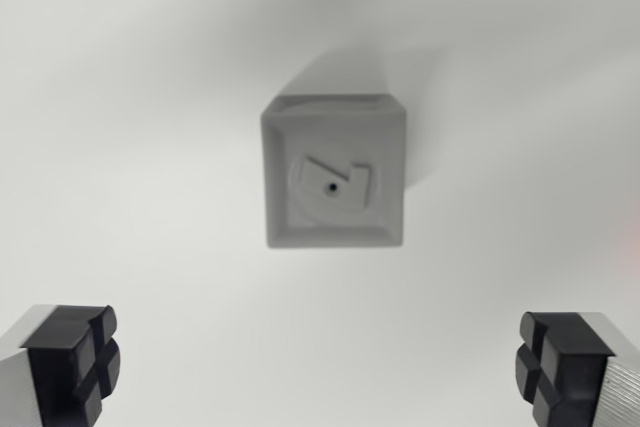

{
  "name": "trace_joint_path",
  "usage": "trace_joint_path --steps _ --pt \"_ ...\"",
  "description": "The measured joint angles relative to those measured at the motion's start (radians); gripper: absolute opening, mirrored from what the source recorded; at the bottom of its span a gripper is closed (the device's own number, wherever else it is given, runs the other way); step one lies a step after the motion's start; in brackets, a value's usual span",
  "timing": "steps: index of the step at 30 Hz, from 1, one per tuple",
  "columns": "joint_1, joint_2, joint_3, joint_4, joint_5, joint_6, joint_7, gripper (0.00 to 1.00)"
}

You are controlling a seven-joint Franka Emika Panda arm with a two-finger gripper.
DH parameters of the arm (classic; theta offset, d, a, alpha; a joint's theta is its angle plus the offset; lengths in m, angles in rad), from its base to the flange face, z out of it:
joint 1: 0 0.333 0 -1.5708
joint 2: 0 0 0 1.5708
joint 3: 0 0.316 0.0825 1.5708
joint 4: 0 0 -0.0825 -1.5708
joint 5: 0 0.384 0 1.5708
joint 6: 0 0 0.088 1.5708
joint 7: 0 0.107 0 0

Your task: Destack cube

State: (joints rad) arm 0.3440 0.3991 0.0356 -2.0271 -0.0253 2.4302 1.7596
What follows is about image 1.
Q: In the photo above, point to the gripper left finger with black rubber pad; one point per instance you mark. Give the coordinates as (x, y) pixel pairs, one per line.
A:
(55, 372)

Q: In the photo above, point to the gripper right finger with black rubber pad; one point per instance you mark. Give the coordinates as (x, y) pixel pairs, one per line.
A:
(575, 372)

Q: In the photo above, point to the grey embossed rubber cube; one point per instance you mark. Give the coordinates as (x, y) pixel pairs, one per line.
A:
(335, 147)

